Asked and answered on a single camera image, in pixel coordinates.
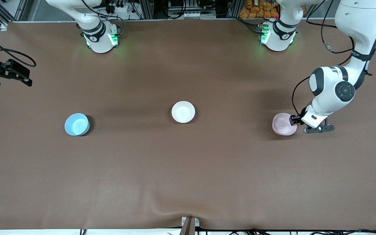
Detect brown table mat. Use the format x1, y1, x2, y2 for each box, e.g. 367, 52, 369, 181
0, 19, 376, 230

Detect orange snack bags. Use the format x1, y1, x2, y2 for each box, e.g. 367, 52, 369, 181
239, 0, 280, 19

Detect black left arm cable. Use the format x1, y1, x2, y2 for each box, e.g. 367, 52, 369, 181
291, 0, 373, 117

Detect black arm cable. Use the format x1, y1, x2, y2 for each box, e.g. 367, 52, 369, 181
291, 0, 373, 117
0, 29, 37, 68

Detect light blue bowl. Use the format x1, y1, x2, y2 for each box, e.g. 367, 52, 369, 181
65, 113, 90, 136

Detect metal table edge bracket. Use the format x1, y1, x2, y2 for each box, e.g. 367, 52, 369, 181
181, 216, 200, 235

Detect pink bowl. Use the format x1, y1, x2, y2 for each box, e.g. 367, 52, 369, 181
272, 113, 298, 136

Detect white bowl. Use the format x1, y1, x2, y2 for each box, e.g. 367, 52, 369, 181
171, 101, 196, 124

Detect white power strip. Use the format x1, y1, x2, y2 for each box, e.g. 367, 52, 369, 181
183, 11, 209, 20

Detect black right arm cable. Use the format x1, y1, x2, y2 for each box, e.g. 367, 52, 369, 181
0, 29, 37, 68

